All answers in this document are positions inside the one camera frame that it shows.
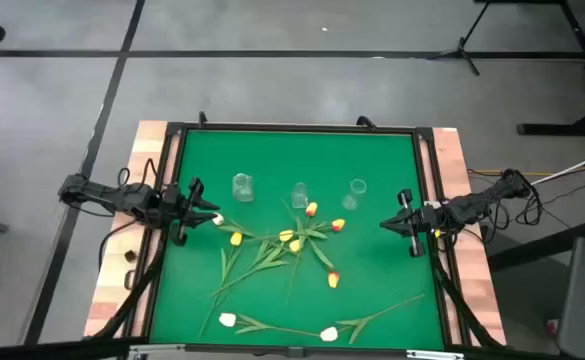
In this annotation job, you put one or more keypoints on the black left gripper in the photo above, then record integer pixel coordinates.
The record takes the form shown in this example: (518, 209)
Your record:
(179, 210)

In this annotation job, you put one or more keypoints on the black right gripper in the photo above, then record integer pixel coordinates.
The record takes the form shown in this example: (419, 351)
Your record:
(427, 217)

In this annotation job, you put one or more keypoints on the red yellow artificial tulip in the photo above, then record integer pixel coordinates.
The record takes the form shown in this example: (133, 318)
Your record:
(338, 225)
(333, 279)
(311, 209)

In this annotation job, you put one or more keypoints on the pale tulips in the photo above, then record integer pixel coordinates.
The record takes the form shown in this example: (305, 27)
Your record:
(329, 334)

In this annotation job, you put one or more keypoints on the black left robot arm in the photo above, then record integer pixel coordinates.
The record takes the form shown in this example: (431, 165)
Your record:
(122, 197)

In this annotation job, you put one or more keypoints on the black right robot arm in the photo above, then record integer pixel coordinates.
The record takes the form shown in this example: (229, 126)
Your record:
(472, 207)

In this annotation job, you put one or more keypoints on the cut crystal glass vase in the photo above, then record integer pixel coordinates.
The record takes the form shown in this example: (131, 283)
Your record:
(242, 187)

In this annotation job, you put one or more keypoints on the small glass bottle vase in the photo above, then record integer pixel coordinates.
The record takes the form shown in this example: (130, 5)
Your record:
(299, 196)

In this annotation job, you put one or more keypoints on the tall clear glass carafe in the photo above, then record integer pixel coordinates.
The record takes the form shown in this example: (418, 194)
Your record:
(354, 194)

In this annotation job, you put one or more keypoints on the green table mat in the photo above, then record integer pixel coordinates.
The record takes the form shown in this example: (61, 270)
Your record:
(372, 300)

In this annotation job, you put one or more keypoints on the small brown object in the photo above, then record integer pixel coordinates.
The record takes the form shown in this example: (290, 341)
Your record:
(130, 256)

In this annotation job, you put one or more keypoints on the black table clamp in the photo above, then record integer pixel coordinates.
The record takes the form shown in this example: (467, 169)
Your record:
(202, 119)
(365, 121)

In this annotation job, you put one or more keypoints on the black diagonal table leg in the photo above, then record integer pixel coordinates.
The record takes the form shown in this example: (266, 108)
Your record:
(542, 245)

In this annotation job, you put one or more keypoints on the black tripod stand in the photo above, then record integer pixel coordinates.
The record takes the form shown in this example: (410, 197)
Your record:
(461, 50)

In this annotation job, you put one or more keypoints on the dark grey cabinet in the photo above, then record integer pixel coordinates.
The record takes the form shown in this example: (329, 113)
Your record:
(582, 310)

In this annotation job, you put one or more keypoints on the black metal rig frame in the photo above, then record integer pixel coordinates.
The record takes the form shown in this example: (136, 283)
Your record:
(297, 127)

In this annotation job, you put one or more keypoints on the silver metal bracket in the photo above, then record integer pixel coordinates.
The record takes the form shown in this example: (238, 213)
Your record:
(434, 355)
(154, 346)

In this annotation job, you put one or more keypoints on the black desk frame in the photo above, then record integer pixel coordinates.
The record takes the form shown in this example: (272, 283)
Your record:
(547, 129)

